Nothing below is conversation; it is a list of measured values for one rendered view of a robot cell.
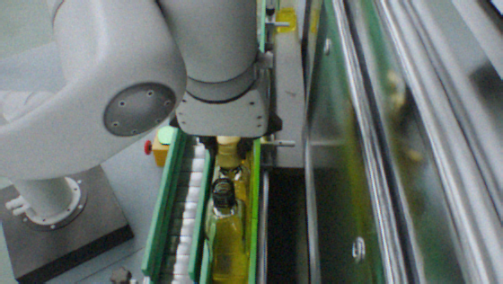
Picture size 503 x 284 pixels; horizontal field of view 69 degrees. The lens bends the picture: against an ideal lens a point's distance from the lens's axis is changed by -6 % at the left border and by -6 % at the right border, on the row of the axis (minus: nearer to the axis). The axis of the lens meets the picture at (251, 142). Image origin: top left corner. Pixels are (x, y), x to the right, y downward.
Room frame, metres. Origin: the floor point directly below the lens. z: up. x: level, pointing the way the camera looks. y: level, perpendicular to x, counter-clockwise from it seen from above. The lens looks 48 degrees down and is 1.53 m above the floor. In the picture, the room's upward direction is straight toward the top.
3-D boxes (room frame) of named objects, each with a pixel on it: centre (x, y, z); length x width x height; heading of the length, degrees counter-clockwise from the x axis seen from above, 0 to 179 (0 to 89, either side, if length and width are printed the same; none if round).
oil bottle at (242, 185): (0.34, 0.03, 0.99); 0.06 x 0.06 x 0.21; 87
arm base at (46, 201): (0.46, 0.46, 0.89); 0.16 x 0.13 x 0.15; 120
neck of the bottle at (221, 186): (0.28, 0.04, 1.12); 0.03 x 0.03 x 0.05
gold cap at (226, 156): (0.34, 0.03, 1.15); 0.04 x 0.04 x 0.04
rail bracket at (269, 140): (0.52, -0.05, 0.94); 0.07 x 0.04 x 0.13; 88
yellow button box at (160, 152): (0.65, 0.21, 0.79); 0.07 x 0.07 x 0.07; 88
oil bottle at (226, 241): (0.28, 0.04, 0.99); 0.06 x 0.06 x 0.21; 88
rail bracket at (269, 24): (0.97, -0.07, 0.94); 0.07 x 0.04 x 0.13; 88
